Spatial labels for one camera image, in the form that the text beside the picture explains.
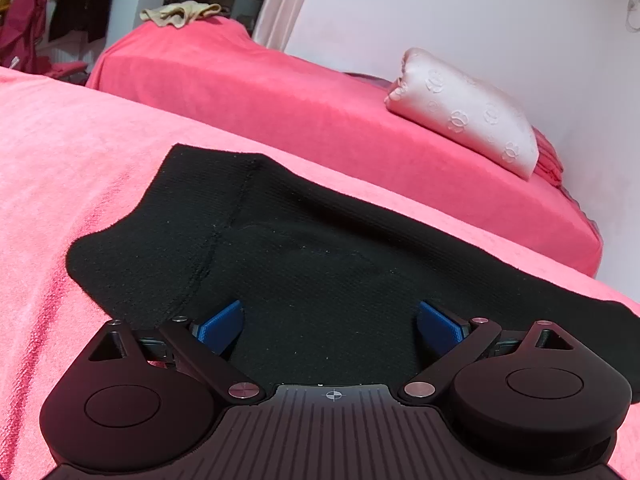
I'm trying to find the black knit pants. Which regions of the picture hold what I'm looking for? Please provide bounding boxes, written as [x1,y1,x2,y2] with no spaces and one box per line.
[66,145,639,388]

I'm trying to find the folded red blanket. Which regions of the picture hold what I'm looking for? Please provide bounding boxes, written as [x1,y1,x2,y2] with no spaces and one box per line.
[534,128,564,188]

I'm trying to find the pink blanket near bed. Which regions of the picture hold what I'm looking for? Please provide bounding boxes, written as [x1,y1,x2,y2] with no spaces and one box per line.
[1,70,623,479]

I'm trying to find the pale pink embossed pillow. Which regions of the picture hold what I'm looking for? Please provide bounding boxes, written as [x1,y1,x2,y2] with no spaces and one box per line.
[385,48,539,180]

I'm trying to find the red-pink far bed cover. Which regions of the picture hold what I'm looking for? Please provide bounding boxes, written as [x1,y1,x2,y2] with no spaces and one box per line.
[88,18,603,275]

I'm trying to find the pale pink curtain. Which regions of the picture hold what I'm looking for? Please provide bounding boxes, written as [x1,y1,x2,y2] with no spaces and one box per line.
[252,0,305,51]

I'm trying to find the beige cloth on bed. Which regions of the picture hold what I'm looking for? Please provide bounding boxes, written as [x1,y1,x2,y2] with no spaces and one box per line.
[139,0,222,29]

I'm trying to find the black hanging clothes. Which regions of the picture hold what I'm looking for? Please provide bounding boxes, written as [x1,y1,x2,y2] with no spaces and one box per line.
[49,0,112,44]

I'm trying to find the dark red hanging garment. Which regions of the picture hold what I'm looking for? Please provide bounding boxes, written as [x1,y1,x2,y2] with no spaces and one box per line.
[1,0,47,74]

